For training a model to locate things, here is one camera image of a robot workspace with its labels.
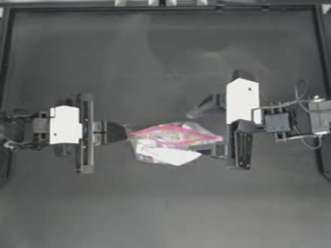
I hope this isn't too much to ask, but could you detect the black camera cable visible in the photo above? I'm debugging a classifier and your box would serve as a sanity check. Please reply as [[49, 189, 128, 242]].
[[251, 78, 311, 125]]

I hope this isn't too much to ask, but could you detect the clear bag with pink zip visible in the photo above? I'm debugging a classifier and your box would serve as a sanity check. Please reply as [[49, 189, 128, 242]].
[[126, 121, 227, 168]]

